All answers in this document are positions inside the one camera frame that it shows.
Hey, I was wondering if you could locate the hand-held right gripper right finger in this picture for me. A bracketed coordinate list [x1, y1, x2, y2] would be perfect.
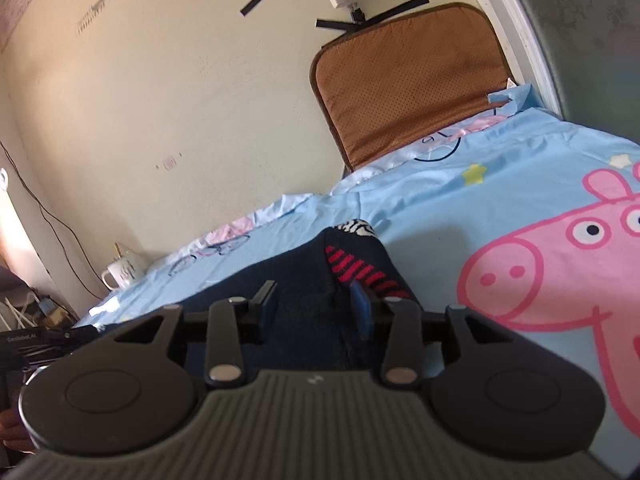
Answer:
[350, 280, 506, 389]

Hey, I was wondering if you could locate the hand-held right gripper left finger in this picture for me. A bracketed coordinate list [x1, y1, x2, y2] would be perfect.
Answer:
[112, 280, 279, 389]

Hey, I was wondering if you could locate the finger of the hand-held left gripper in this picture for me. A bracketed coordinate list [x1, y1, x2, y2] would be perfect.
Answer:
[64, 325, 101, 345]

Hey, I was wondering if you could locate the dark patterned knit sweater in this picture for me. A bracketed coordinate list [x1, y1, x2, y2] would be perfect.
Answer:
[165, 218, 426, 376]

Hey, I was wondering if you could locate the person's left hand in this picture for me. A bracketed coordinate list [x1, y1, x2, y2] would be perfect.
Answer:
[0, 409, 37, 455]

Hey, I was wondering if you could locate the white enamel mug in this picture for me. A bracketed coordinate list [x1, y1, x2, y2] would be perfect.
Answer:
[101, 252, 147, 291]

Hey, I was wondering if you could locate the blue cartoon pig bed sheet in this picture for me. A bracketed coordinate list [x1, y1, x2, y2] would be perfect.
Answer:
[75, 82, 640, 461]

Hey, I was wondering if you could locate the brown seat cushion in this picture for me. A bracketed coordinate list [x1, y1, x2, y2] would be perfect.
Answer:
[309, 2, 518, 173]

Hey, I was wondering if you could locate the frosted glass window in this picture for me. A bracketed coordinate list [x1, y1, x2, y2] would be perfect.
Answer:
[457, 0, 640, 148]

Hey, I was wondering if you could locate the white wire rack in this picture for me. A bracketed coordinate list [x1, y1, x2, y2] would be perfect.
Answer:
[0, 292, 43, 332]

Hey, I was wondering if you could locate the dark wall cable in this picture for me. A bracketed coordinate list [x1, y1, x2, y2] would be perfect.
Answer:
[0, 141, 103, 300]

